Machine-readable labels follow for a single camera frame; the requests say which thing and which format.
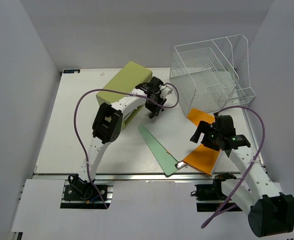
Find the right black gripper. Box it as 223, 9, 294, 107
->
190, 121, 222, 152

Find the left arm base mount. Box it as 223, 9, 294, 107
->
60, 174, 113, 210

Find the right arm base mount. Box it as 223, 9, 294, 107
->
190, 173, 236, 213

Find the white wire file rack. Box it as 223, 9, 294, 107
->
169, 34, 256, 116

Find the green clipboard with paper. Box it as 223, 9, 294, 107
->
138, 125, 187, 177

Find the green metal tool chest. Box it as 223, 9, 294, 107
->
95, 61, 154, 131

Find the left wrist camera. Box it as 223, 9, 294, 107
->
160, 84, 173, 99

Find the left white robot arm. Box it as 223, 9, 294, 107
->
68, 77, 172, 200

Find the white clipboard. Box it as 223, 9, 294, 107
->
142, 106, 200, 162

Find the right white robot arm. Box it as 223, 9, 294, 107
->
190, 114, 294, 238

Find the orange notebook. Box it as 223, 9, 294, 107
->
182, 108, 220, 175

